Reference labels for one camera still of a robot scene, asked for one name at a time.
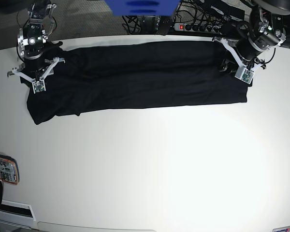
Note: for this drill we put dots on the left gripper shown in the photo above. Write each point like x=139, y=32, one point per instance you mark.
x=242, y=68

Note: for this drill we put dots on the orange blue parts box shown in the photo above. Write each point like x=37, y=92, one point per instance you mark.
x=9, y=172

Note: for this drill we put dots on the black T-shirt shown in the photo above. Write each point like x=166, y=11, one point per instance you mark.
x=138, y=76

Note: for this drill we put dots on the white device at table edge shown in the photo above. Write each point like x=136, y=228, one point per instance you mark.
x=20, y=214

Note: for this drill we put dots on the blue plastic bin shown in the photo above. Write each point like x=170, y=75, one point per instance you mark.
x=142, y=7

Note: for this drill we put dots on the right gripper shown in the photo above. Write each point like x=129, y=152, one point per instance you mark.
x=35, y=71

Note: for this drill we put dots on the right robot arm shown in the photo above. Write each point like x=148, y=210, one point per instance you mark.
x=31, y=46

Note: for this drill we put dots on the white power strip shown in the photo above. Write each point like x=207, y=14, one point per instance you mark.
x=202, y=28

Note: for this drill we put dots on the label sticker on table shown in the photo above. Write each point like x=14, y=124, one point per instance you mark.
x=282, y=229

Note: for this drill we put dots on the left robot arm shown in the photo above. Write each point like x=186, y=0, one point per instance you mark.
x=268, y=28

